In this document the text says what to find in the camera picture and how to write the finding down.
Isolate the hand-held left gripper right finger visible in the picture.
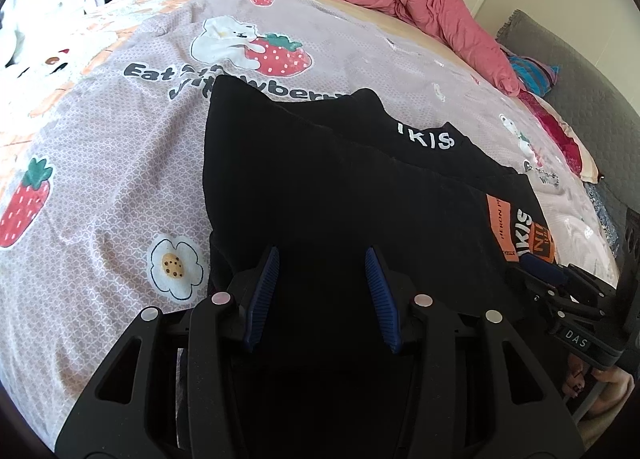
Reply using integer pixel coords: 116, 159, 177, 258
364, 245, 584, 459

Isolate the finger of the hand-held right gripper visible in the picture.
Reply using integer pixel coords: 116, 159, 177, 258
517, 256, 608, 300
532, 288, 596, 326

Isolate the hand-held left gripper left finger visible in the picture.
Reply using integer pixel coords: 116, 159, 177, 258
54, 245, 281, 459

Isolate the black long-sleeve sweater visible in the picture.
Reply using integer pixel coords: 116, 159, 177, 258
202, 74, 557, 459

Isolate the person's right hand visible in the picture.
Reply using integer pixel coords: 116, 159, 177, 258
561, 356, 639, 422

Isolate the blue patterned cloth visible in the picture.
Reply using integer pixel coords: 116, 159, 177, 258
582, 182, 626, 245

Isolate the red floral pillow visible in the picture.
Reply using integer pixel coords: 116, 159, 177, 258
517, 89, 598, 182

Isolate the strawberry print bed sheet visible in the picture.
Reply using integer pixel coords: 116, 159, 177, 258
0, 0, 618, 440

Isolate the grey quilted headboard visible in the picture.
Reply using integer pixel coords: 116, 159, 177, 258
497, 9, 640, 240

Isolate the blue striped cloth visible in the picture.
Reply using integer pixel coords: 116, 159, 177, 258
505, 52, 561, 97

